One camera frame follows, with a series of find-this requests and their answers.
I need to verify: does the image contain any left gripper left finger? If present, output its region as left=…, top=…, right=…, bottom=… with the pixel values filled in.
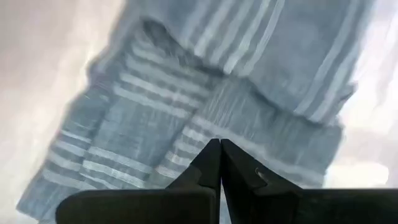
left=55, top=138, right=222, bottom=224

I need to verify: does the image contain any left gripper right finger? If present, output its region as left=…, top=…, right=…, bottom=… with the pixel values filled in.
left=220, top=138, right=398, bottom=224

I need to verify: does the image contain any striped light blue shirt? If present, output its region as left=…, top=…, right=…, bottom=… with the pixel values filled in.
left=15, top=0, right=374, bottom=224

